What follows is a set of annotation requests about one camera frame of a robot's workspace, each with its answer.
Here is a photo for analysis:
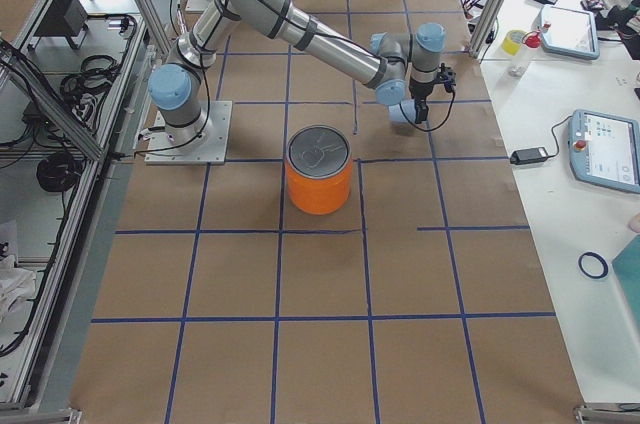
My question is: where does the light blue plastic cup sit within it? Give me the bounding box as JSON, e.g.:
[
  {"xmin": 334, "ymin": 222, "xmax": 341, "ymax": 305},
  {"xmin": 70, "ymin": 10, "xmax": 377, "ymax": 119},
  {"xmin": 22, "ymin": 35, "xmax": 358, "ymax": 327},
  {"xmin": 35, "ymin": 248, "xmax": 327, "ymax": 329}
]
[{"xmin": 388, "ymin": 99, "xmax": 417, "ymax": 125}]

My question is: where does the yellow tape roll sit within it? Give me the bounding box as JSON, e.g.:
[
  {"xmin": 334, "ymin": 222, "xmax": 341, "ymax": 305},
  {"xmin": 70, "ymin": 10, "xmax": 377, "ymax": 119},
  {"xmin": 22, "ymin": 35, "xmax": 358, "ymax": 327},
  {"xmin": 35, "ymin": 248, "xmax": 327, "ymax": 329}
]
[{"xmin": 501, "ymin": 29, "xmax": 527, "ymax": 56}]

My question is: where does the red round object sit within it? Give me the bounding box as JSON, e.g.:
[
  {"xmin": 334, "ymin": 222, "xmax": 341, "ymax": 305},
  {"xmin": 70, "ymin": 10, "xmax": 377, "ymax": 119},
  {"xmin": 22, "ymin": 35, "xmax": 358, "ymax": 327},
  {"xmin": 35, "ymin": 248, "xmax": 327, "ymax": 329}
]
[{"xmin": 522, "ymin": 30, "xmax": 542, "ymax": 49}]

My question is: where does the black power adapter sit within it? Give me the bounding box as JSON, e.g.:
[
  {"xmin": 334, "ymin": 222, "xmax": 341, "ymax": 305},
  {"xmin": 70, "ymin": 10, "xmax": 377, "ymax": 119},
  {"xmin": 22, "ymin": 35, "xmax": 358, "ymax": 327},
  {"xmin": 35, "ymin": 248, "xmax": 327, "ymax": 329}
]
[{"xmin": 509, "ymin": 147, "xmax": 549, "ymax": 166}]

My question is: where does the far blue teach pendant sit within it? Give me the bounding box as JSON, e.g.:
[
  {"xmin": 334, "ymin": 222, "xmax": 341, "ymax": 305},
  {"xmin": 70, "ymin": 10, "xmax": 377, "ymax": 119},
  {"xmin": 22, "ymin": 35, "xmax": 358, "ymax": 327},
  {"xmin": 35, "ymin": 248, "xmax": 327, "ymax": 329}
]
[{"xmin": 538, "ymin": 4, "xmax": 600, "ymax": 60}]

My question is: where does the blue teach pendant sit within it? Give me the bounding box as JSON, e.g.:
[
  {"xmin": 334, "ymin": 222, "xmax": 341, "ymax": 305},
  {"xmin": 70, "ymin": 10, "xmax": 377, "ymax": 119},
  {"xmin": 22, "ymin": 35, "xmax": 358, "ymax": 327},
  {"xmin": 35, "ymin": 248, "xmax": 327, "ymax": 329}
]
[
  {"xmin": 538, "ymin": 4, "xmax": 600, "ymax": 60},
  {"xmin": 568, "ymin": 109, "xmax": 639, "ymax": 194}
]

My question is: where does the large orange can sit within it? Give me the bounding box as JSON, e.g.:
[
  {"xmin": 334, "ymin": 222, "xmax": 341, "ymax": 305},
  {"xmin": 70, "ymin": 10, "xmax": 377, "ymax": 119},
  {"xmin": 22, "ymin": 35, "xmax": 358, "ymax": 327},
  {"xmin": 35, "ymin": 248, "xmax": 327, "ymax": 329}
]
[{"xmin": 285, "ymin": 125, "xmax": 353, "ymax": 215}]

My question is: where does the near blue teach pendant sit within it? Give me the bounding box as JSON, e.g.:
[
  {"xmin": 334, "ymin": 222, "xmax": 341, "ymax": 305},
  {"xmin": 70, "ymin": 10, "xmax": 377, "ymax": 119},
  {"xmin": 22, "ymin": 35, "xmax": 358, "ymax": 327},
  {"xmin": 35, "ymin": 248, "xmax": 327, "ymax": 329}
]
[{"xmin": 568, "ymin": 109, "xmax": 639, "ymax": 194}]

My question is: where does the teal board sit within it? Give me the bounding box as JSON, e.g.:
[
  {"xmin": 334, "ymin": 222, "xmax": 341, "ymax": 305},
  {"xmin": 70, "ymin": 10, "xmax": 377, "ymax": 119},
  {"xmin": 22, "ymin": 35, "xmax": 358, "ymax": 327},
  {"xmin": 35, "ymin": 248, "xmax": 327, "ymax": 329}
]
[{"xmin": 613, "ymin": 235, "xmax": 640, "ymax": 323}]

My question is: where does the blue tape ring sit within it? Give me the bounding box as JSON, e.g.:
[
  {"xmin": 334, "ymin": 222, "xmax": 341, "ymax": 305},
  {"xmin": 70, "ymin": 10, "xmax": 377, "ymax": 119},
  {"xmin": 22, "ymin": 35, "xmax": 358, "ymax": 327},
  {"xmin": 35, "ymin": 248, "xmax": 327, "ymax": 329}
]
[{"xmin": 577, "ymin": 252, "xmax": 611, "ymax": 281}]

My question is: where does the aluminium frame rail left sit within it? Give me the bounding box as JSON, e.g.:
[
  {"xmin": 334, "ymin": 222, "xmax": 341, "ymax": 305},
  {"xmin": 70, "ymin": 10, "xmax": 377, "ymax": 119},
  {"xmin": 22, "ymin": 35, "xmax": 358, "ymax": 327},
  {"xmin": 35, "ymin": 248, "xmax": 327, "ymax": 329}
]
[{"xmin": 1, "ymin": 39, "xmax": 105, "ymax": 161}]

